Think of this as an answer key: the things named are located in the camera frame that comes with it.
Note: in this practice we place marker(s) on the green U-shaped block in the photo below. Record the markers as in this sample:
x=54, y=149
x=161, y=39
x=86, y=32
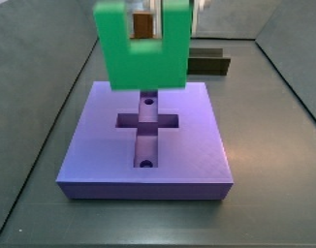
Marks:
x=152, y=63

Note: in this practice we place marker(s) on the purple board with cross slot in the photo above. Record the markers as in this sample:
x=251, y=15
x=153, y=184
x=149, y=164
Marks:
x=145, y=148

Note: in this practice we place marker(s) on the black fixture block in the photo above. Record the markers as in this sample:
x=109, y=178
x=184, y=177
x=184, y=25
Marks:
x=207, y=61

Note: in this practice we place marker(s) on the brown T-shaped block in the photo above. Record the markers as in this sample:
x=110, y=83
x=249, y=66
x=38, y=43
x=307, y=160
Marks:
x=142, y=25

